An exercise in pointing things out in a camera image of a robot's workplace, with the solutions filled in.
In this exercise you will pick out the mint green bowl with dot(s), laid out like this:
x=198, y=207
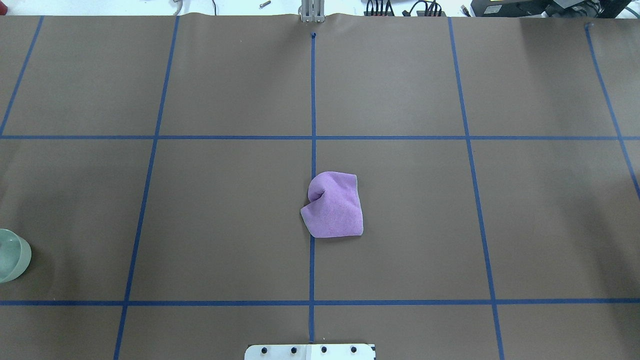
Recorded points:
x=15, y=255

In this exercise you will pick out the purple cloth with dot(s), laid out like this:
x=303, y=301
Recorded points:
x=334, y=209

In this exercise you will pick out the aluminium frame post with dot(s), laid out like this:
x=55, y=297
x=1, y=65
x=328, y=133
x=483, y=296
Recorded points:
x=312, y=11

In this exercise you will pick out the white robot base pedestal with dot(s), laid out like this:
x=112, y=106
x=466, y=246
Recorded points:
x=316, y=351

